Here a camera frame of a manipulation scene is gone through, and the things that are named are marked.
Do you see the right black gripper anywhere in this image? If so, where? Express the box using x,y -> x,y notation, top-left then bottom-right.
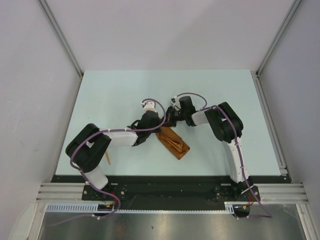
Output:
159,105 -> 187,128

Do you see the orange wooden spoon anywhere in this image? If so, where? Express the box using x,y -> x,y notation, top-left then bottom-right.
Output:
105,151 -> 111,165

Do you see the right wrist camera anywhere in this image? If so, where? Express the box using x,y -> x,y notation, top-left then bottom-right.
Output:
170,95 -> 181,111

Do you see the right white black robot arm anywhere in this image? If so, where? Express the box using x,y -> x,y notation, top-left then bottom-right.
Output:
164,95 -> 253,201

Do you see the right aluminium frame post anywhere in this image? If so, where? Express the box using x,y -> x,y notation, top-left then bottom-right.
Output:
255,0 -> 304,77

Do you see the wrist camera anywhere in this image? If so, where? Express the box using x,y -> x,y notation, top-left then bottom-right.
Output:
141,100 -> 157,113
170,95 -> 181,111

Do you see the orange cloth napkin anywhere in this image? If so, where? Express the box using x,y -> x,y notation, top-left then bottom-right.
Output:
156,126 -> 190,160

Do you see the right aluminium frame rail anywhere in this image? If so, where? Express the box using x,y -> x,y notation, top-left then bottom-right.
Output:
251,71 -> 319,240

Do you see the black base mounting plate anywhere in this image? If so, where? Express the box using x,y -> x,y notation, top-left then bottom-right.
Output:
51,173 -> 292,211

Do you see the aluminium frame post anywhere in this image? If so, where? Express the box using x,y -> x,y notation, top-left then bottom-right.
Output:
255,0 -> 304,77
36,0 -> 84,79

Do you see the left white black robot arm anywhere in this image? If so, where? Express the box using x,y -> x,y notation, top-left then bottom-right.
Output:
65,110 -> 166,200

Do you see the white slotted cable duct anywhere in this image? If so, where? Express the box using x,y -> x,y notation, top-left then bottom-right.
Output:
46,203 -> 234,214

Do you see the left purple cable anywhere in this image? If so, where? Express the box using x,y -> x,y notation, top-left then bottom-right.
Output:
47,97 -> 167,227

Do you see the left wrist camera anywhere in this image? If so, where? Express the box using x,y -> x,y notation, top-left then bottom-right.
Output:
141,100 -> 157,113

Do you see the left aluminium frame post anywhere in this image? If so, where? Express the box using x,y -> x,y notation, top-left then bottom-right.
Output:
36,0 -> 84,79

